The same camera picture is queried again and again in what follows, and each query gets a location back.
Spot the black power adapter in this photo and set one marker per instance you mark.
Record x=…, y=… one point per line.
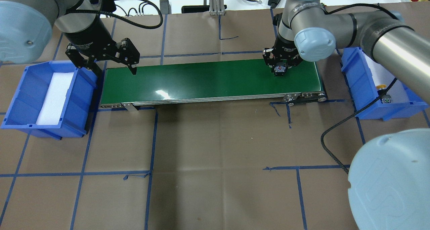
x=165, y=7

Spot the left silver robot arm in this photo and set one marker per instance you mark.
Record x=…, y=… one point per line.
x=26, y=29

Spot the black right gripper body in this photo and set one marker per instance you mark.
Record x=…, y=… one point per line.
x=284, y=50

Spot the blue source bin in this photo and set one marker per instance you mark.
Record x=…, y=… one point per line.
x=29, y=97

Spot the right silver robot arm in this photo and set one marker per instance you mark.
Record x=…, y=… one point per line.
x=389, y=175

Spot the aluminium frame post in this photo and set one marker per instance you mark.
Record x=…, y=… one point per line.
x=216, y=7

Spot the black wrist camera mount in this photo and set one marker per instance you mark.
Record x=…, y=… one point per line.
x=104, y=5

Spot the white foam in destination bin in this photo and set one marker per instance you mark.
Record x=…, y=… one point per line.
x=382, y=79

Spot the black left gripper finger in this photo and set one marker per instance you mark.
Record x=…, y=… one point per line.
x=95, y=69
x=133, y=69

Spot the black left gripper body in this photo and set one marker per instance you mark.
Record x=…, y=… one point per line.
x=86, y=32

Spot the red push button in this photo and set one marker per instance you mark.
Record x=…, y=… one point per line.
x=279, y=70

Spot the blue destination bin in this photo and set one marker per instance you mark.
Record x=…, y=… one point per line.
x=364, y=92

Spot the green conveyor belt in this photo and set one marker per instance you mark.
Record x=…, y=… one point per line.
x=212, y=81

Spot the yellow push button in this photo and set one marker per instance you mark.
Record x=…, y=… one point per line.
x=383, y=95

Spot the white foam in source bin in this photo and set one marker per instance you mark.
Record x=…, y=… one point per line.
x=55, y=99

